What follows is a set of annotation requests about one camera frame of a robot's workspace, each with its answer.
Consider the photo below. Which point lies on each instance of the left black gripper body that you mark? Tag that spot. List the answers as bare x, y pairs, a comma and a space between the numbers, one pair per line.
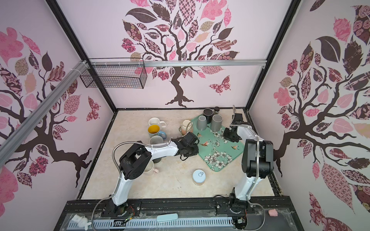
191, 150

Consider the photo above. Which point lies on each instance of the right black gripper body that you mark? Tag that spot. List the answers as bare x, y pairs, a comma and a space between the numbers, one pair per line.
229, 135

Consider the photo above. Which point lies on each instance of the orange cream scalloped mug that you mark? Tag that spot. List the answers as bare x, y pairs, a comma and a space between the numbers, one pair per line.
186, 127

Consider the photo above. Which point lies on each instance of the dark grey mug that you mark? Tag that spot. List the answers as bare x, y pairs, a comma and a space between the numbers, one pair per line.
216, 123

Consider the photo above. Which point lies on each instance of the green floral tray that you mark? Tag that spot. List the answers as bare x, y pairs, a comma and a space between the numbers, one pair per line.
214, 150

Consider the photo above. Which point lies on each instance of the light grey mug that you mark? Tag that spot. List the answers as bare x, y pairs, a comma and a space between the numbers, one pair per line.
202, 123

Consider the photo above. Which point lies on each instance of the blue iridescent mug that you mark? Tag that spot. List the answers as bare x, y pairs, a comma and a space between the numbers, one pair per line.
155, 130

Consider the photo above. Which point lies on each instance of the cream speckled mug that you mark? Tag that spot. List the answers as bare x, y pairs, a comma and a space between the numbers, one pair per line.
156, 140

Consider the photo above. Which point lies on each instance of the white ribbed-bottom mug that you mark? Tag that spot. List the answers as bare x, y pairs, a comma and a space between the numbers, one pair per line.
157, 121

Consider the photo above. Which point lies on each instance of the pink mug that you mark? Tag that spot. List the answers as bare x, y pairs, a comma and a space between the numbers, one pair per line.
150, 169

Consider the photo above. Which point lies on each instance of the black white mug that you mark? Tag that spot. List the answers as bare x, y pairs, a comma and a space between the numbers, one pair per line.
156, 160

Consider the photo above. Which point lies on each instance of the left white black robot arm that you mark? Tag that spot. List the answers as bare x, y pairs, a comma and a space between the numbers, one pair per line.
133, 162

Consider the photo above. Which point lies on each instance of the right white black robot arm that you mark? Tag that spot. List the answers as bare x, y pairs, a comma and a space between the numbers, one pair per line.
257, 160

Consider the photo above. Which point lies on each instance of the light blue eraser block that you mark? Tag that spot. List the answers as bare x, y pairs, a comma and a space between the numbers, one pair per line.
167, 217

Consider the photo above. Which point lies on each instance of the pink sponge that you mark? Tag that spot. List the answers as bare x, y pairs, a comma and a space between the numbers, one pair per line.
273, 213

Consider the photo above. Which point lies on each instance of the white power plug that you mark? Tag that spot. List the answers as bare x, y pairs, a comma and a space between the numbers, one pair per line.
82, 221

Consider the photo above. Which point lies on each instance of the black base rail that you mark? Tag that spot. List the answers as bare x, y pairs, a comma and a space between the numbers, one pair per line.
253, 216

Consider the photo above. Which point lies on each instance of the white slotted cable duct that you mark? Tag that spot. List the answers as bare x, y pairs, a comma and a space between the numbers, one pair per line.
152, 223

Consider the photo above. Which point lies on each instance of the black wire basket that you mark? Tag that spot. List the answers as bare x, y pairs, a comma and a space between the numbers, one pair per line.
125, 73

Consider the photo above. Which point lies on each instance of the back aluminium rail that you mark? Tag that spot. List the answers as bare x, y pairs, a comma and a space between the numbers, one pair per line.
240, 62

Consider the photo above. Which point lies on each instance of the aluminium rail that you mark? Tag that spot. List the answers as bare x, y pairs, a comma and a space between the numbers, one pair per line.
240, 62
10, 145

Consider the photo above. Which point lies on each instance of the left aluminium rail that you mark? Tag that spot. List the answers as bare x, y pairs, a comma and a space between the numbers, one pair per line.
10, 145

